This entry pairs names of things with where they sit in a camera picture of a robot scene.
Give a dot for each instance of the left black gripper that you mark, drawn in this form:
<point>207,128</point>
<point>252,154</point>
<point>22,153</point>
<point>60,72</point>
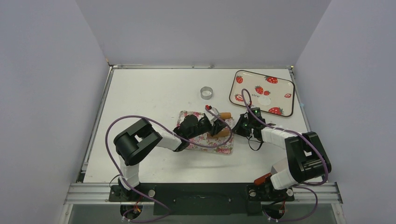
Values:
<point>216,126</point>

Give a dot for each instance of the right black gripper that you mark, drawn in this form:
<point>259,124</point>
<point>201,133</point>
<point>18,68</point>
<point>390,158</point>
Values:
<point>243,129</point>

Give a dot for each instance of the floral pattern tray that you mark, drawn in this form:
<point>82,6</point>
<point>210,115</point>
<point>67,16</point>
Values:
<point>216,143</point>

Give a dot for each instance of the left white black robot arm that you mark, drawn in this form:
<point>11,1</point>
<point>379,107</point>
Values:
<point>136,142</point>

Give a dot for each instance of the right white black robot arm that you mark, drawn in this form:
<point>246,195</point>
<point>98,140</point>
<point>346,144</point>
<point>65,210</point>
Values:
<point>305,155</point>

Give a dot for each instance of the flat round dumpling wrapper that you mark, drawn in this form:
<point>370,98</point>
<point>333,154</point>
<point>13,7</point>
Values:
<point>264,100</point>

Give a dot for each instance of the strawberry pattern tray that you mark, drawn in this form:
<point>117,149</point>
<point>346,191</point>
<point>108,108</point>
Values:
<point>252,85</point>

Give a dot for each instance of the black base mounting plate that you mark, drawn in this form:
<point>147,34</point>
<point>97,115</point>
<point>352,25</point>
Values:
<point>213,198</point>

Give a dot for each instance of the aluminium front rail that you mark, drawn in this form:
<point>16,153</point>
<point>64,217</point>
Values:
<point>98,193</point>

